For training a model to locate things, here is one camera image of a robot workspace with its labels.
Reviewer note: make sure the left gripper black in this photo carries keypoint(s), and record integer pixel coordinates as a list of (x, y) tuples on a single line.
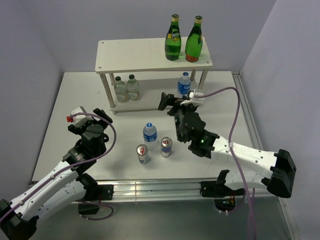
[(78, 130)]

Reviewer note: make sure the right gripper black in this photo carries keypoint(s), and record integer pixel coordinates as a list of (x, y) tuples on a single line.
[(169, 99)]

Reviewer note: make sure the water bottle blue cap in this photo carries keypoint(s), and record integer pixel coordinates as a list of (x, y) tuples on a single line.
[(183, 85), (150, 135)]

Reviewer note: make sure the water bottle blue cap front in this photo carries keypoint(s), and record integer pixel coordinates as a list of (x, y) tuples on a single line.
[(150, 135)]

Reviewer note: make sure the silver energy drink can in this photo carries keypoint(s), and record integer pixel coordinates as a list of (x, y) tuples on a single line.
[(166, 146), (143, 154)]

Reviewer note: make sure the green glass bottle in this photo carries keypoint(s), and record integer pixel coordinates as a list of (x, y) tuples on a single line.
[(173, 43), (194, 43)]

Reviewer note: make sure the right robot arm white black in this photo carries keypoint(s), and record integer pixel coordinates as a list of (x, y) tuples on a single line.
[(273, 171)]

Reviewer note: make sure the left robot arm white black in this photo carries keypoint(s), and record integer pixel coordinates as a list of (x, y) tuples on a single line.
[(66, 183)]

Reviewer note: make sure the white two-tier wooden shelf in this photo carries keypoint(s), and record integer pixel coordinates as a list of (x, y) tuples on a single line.
[(145, 59)]

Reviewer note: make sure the clear soda water bottle left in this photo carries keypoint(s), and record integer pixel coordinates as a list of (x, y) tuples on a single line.
[(120, 89)]

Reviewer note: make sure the clear soda water bottle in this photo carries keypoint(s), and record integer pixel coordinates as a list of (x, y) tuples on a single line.
[(133, 88), (120, 89)]

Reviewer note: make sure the clear soda water bottle right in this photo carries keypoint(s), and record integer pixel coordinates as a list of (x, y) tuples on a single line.
[(133, 88)]

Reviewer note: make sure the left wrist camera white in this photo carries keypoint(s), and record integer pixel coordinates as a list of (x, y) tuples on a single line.
[(78, 120)]

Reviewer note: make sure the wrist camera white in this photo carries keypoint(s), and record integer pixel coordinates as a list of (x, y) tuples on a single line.
[(78, 120), (194, 98)]

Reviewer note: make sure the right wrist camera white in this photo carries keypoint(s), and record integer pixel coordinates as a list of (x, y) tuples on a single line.
[(194, 98)]

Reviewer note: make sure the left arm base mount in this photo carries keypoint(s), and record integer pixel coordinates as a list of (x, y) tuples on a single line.
[(105, 192)]

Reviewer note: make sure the aluminium frame rail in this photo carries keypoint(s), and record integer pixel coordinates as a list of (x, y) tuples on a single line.
[(86, 89)]

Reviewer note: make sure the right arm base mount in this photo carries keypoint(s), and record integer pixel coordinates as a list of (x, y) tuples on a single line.
[(225, 199)]

